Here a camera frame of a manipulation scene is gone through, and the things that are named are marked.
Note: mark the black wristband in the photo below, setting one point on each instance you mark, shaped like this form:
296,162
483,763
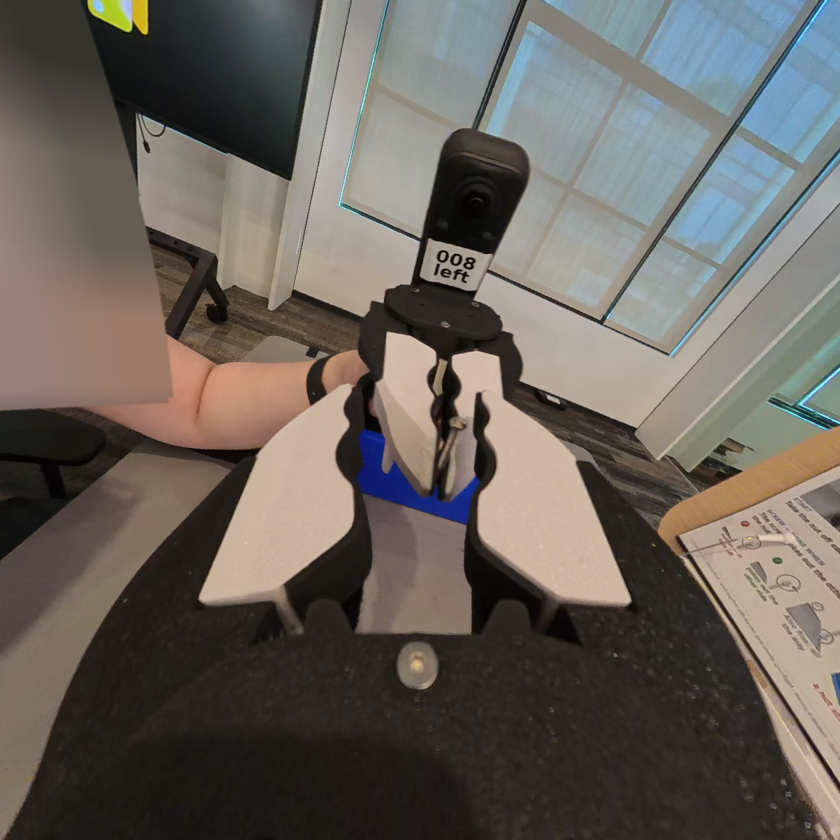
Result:
317,380

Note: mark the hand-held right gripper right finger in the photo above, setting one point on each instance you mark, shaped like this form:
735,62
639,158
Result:
544,518

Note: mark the steel bolt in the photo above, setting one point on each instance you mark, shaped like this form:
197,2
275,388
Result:
457,424

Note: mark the blue bin with divider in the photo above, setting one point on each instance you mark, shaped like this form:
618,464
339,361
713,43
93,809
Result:
394,505

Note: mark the printed instruction sheet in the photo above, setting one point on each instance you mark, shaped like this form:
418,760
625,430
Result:
787,590

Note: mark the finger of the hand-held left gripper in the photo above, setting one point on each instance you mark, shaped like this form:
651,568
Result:
479,375
403,407

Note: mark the person's left forearm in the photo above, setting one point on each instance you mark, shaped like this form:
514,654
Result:
249,400

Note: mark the large black monitor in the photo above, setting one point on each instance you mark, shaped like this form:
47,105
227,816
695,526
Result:
216,65

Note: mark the black monitor stand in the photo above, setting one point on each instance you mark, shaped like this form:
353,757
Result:
208,282

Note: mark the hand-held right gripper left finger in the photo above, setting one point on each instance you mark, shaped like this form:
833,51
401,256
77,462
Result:
282,512

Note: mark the person's left hand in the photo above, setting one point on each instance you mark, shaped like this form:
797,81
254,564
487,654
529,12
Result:
344,371

